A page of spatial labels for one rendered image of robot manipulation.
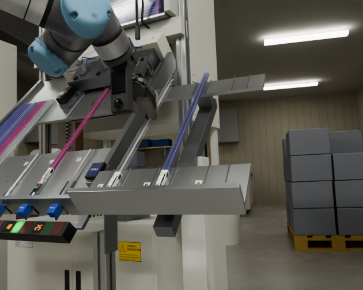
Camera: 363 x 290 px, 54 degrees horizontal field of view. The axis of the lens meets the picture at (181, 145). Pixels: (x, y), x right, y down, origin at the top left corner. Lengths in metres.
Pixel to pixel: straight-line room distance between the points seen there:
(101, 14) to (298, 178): 3.42
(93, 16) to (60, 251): 1.04
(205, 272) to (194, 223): 0.11
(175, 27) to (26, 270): 1.10
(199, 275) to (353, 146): 3.64
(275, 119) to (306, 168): 6.38
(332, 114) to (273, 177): 2.27
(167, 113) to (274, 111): 8.74
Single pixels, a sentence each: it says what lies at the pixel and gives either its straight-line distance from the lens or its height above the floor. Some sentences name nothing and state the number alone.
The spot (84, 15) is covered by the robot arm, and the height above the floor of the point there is 1.00.
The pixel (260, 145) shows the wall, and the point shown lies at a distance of 10.08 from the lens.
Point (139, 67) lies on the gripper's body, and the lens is 0.86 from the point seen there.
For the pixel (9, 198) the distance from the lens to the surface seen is 1.11.
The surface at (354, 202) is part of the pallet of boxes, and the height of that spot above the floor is 0.47.
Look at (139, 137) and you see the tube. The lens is 0.86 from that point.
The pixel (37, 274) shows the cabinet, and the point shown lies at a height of 0.42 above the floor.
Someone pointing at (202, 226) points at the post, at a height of 0.65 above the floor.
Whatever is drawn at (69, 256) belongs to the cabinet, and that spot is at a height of 0.50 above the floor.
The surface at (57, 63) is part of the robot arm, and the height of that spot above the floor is 0.98.
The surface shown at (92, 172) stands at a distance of 0.93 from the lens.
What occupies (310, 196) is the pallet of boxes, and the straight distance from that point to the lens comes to 3.88.
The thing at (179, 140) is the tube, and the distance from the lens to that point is 0.80.
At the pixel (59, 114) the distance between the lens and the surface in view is 1.41.
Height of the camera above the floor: 0.76
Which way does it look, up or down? 5 degrees up
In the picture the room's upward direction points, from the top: 2 degrees counter-clockwise
